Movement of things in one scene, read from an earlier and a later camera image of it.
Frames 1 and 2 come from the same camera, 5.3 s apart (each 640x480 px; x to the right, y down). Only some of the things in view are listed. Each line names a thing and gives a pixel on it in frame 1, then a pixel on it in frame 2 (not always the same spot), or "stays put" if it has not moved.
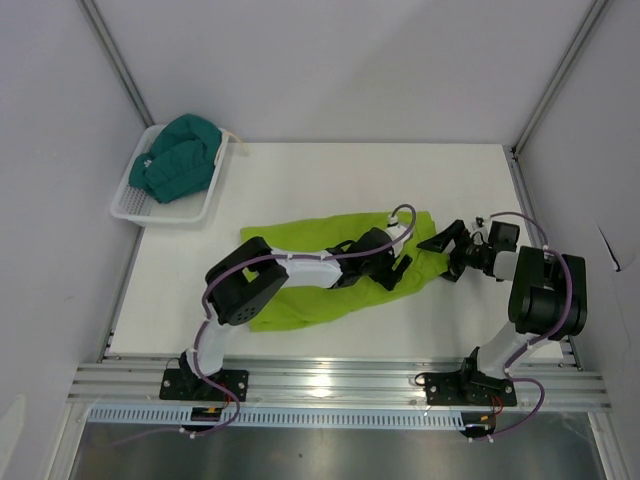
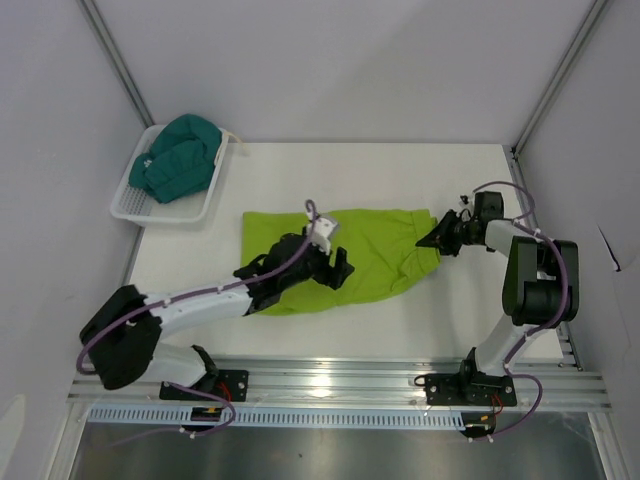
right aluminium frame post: (591, 17) stays put
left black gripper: (394, 278) -> (335, 275)
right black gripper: (438, 242) -> (439, 236)
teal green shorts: (181, 162) stays put
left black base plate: (181, 384) stays put
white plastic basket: (139, 207) stays put
